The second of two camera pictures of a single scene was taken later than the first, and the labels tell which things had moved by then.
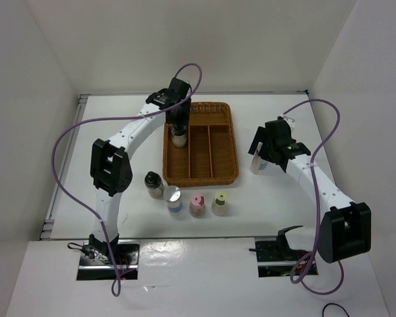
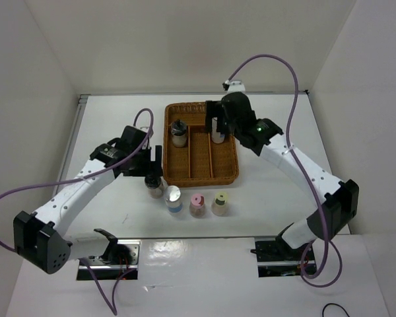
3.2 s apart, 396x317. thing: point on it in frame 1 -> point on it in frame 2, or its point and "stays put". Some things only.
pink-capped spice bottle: (197, 205) stays put
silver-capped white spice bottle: (258, 164) -> (216, 137)
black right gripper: (261, 136) -> (211, 108)
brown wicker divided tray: (210, 155) stays put
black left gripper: (185, 117) -> (152, 168)
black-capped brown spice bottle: (155, 187) stays put
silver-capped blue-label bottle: (172, 195) stays put
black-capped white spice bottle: (179, 135) stays put
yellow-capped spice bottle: (220, 205) stays put
